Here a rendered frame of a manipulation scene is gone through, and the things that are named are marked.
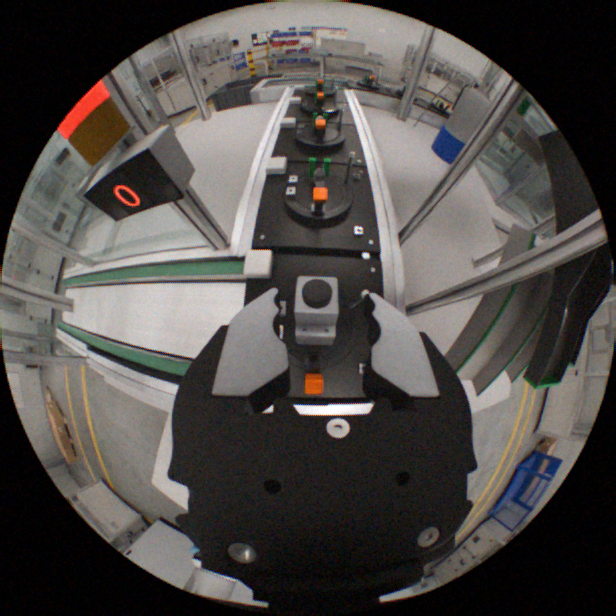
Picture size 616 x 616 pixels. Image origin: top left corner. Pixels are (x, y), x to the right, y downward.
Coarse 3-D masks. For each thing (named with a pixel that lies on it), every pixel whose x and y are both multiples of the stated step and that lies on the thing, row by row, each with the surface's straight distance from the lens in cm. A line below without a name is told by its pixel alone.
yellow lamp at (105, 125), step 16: (96, 112) 21; (112, 112) 21; (80, 128) 21; (96, 128) 21; (112, 128) 21; (128, 128) 22; (80, 144) 21; (96, 144) 21; (112, 144) 21; (96, 160) 21
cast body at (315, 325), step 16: (304, 288) 20; (320, 288) 20; (336, 288) 21; (304, 304) 20; (320, 304) 19; (336, 304) 20; (304, 320) 21; (320, 320) 21; (336, 320) 21; (304, 336) 22; (320, 336) 22
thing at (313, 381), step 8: (312, 360) 23; (320, 360) 23; (312, 368) 23; (320, 368) 23; (312, 376) 23; (320, 376) 23; (312, 384) 22; (320, 384) 22; (312, 392) 23; (320, 392) 23
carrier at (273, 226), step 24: (288, 168) 50; (312, 168) 42; (336, 168) 50; (360, 168) 52; (264, 192) 45; (288, 192) 39; (312, 192) 40; (336, 192) 41; (360, 192) 45; (264, 216) 40; (288, 216) 39; (312, 216) 37; (336, 216) 38; (360, 216) 41; (264, 240) 37; (288, 240) 37; (312, 240) 36; (336, 240) 37; (360, 240) 38
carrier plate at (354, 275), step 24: (288, 264) 35; (312, 264) 34; (336, 264) 35; (360, 264) 36; (264, 288) 34; (360, 288) 34; (360, 312) 33; (360, 336) 33; (360, 360) 33; (336, 384) 33; (360, 384) 34
